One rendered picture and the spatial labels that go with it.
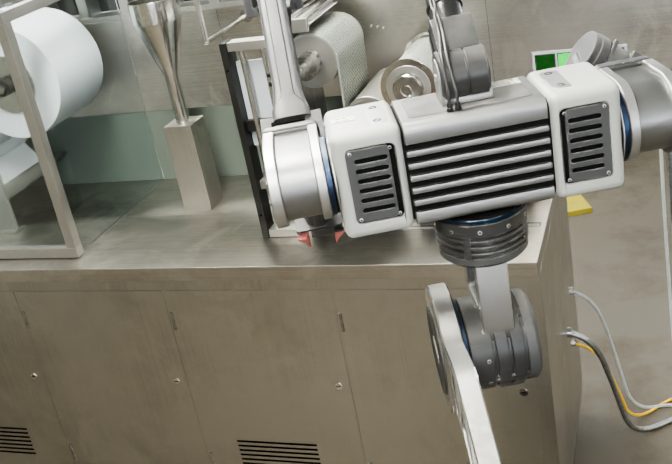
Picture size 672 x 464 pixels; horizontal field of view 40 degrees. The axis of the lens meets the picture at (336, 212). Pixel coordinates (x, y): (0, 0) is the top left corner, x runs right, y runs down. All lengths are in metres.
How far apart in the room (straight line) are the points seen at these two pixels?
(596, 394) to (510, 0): 1.38
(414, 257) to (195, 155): 0.79
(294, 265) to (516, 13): 0.91
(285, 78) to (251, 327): 1.11
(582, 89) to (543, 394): 1.26
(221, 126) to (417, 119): 1.78
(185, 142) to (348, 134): 1.53
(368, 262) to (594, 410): 1.19
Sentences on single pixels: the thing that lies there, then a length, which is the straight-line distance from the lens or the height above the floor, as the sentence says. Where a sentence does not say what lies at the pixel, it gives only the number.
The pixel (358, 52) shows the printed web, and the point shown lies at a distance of 2.58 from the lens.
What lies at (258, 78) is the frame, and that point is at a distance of 2.39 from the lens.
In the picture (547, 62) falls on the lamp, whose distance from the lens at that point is 2.64.
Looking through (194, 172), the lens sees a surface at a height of 1.03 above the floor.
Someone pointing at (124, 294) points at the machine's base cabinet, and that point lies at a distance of 2.66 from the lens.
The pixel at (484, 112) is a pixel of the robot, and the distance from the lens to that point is 1.26.
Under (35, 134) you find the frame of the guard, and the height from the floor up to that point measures 1.27.
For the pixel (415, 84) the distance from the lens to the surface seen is 2.35.
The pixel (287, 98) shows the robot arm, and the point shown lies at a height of 1.50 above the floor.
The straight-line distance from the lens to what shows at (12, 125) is 2.66.
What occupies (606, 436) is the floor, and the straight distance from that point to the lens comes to 3.11.
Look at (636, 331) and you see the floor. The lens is 3.60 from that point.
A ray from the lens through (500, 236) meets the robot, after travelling 1.33.
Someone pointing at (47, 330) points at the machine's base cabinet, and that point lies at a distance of 2.88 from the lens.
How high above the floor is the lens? 1.92
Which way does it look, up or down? 23 degrees down
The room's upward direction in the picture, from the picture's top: 11 degrees counter-clockwise
